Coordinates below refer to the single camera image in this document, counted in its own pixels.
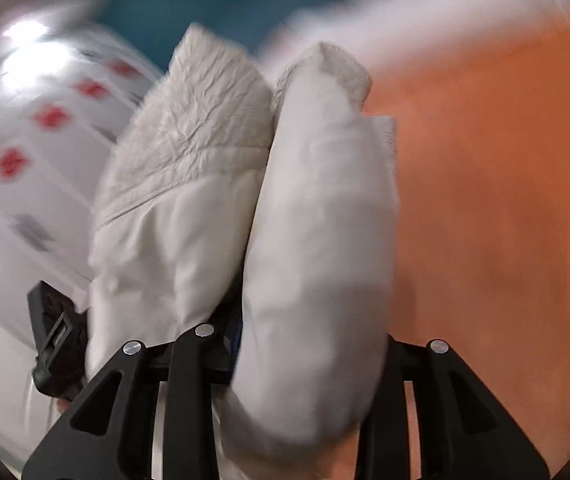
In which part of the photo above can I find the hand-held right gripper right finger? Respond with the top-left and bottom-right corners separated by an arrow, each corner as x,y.
355,337 -> 551,480

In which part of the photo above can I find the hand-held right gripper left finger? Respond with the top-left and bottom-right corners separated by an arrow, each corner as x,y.
21,305 -> 244,480

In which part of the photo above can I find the white wardrobe with red labels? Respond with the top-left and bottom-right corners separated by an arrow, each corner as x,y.
0,0 -> 166,461

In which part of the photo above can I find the orange bed sheet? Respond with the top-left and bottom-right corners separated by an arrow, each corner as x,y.
315,20 -> 570,480

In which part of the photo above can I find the white duvet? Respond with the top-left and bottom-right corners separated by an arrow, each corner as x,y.
255,0 -> 570,63

